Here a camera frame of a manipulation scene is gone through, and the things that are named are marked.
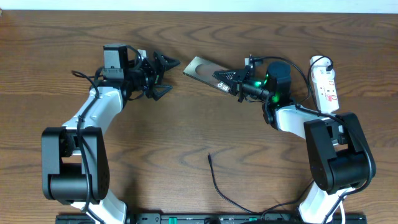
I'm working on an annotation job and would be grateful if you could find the white USB charger adapter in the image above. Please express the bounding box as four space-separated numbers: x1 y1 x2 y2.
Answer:
310 55 334 74

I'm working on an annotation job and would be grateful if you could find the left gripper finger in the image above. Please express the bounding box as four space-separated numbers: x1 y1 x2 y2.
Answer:
146 85 173 101
153 51 180 77

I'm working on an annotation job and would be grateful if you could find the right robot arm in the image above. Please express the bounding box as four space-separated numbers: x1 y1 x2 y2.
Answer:
212 55 376 223

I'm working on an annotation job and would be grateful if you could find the white power strip cord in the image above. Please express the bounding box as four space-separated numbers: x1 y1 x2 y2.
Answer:
338 189 346 224

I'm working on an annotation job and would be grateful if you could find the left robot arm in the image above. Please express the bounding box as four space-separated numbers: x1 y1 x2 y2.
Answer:
41 44 180 223

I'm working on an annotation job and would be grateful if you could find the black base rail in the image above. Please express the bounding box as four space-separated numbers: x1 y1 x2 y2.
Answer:
55 213 368 224

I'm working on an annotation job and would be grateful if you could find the white power strip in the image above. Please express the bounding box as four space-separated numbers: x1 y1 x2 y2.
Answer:
312 67 340 113

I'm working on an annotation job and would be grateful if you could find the black USB charging cable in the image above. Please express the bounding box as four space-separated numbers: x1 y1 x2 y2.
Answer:
207 55 335 216

